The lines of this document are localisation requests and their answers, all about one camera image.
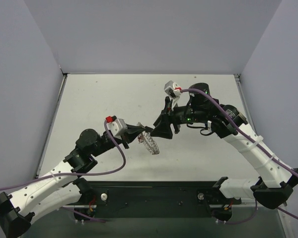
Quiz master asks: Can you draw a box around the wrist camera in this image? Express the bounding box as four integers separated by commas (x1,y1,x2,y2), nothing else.
105,116,127,137
164,80,182,108

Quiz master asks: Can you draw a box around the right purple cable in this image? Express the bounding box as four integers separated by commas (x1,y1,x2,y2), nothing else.
180,88,298,225

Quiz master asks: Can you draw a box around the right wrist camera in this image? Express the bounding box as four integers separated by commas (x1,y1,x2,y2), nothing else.
164,80,182,108

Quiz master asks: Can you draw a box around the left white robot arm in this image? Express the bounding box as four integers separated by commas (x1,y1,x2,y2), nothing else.
0,119,152,238

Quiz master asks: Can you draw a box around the silver key with black fob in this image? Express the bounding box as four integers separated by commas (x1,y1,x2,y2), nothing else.
144,126,153,133

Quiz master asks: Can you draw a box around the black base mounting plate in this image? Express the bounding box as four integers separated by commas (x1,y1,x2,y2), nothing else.
74,181,242,219

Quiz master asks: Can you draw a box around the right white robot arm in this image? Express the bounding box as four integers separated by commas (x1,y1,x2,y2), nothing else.
150,81,298,209

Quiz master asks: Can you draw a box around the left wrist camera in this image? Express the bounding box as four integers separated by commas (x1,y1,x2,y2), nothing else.
105,116,127,137

